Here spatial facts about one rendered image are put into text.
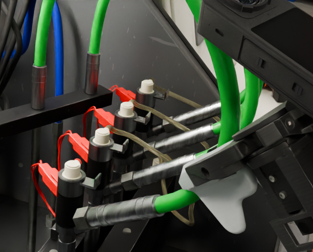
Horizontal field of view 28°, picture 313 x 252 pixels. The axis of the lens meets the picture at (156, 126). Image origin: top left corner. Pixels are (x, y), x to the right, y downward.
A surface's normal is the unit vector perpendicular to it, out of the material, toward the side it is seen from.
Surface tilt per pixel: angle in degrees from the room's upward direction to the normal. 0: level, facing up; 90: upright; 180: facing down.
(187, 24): 76
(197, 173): 115
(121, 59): 90
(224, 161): 89
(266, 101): 0
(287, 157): 103
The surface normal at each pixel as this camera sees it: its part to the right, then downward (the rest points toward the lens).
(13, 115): 0.13, -0.88
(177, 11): 0.95, 0.04
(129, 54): -0.30, 0.41
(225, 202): -0.72, 0.41
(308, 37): 0.09, -0.70
